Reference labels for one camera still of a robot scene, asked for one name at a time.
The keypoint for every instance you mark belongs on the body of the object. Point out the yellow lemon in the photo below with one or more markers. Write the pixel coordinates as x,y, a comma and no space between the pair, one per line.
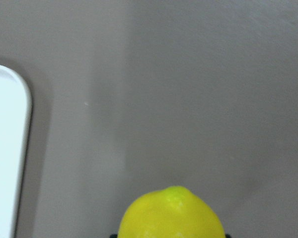
173,212

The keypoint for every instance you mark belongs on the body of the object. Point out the white rabbit tray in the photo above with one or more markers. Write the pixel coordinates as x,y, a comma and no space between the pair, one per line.
15,115

